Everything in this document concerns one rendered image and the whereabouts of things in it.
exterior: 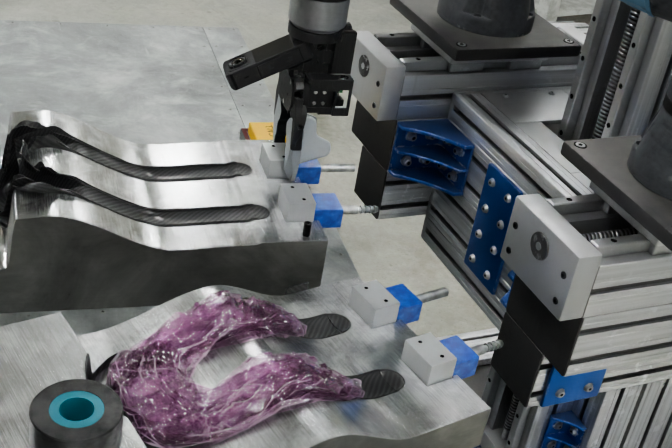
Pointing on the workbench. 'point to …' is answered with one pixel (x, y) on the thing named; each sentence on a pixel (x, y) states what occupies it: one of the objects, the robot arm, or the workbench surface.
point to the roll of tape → (76, 416)
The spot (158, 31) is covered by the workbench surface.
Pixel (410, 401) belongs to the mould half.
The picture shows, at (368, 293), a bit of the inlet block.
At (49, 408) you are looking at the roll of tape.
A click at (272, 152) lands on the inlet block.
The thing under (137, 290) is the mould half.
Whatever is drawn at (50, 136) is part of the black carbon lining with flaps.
